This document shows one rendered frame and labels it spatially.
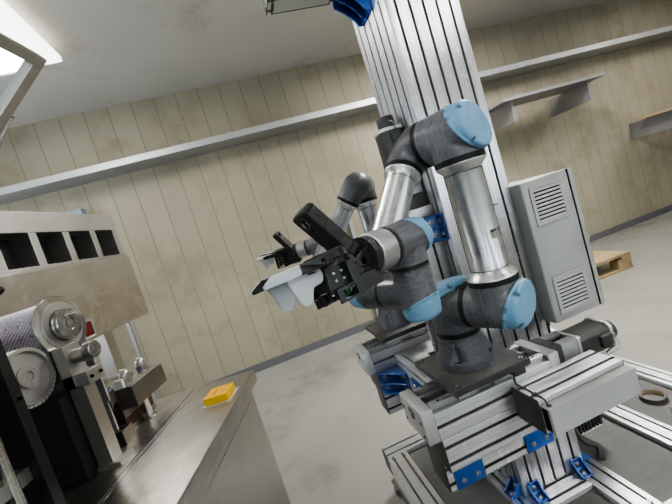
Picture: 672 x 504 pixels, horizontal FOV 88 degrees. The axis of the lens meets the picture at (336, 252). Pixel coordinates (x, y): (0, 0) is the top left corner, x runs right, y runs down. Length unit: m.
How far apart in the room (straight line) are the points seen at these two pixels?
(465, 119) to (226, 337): 3.54
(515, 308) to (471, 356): 0.20
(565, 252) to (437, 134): 0.68
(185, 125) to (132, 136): 0.52
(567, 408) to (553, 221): 0.57
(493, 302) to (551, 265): 0.47
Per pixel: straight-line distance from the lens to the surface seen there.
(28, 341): 1.06
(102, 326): 1.73
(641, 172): 6.67
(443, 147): 0.84
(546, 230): 1.30
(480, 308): 0.90
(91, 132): 4.35
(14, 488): 0.80
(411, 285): 0.66
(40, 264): 1.61
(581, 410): 1.07
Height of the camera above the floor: 1.29
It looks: 5 degrees down
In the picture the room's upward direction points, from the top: 18 degrees counter-clockwise
